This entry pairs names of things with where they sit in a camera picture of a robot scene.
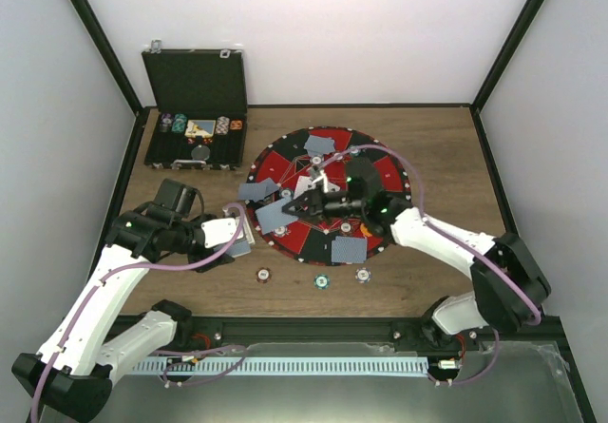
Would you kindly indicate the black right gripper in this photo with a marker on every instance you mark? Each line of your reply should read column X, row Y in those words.
column 315, row 202

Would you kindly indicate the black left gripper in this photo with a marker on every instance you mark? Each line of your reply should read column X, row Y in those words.
column 222, row 260

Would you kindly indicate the nine of spades card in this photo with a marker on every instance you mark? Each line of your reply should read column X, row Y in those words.
column 332, row 188

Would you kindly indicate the white face-up card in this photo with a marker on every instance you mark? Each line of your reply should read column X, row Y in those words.
column 304, row 183

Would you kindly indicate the blue backed burn card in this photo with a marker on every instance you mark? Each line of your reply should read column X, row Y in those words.
column 271, row 216

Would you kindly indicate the dealt cards bottom seat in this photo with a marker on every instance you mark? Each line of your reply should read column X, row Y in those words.
column 349, row 250

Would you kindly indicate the dealt cards seat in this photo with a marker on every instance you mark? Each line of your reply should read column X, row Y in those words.
column 256, row 192
column 349, row 250
column 319, row 145

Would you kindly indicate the dealt cards top seat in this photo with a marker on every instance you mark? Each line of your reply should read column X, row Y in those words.
column 319, row 145

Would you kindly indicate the teal chip stack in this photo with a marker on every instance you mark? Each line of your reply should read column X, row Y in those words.
column 179, row 123
column 321, row 282

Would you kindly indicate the red black chip stack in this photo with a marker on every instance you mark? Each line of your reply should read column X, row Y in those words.
column 263, row 275

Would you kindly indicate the white purple chip stack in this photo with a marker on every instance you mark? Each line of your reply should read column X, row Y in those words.
column 363, row 275

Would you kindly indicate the blue backed card deck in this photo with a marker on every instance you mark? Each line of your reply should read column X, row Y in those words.
column 240, row 248

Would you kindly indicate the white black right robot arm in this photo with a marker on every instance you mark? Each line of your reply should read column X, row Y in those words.
column 508, row 286

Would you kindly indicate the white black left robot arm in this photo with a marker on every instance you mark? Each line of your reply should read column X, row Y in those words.
column 75, row 370

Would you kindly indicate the round red black poker mat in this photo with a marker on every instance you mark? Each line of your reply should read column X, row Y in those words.
column 284, row 161

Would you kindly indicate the orange big blind button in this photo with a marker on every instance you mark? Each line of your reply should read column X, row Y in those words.
column 365, row 231

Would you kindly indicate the grey round dealer disc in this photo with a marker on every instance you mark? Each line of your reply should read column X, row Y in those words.
column 200, row 153

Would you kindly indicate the red yellow chip stack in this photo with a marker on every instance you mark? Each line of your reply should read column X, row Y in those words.
column 236, row 125

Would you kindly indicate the boxed card deck in case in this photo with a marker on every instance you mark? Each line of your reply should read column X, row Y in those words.
column 200, row 129

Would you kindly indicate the teal chip stack in case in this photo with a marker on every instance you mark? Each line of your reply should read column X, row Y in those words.
column 179, row 123

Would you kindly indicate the purple black chip stack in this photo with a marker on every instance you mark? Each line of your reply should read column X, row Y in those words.
column 166, row 123

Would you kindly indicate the black poker chip case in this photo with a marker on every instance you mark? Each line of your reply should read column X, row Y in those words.
column 202, row 84

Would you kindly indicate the silver case handle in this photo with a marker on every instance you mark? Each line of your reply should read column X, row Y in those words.
column 189, row 164

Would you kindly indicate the light blue slotted cable duct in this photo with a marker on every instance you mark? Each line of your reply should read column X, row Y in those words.
column 400, row 366

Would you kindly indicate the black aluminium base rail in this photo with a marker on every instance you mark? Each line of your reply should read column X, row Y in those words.
column 408, row 334

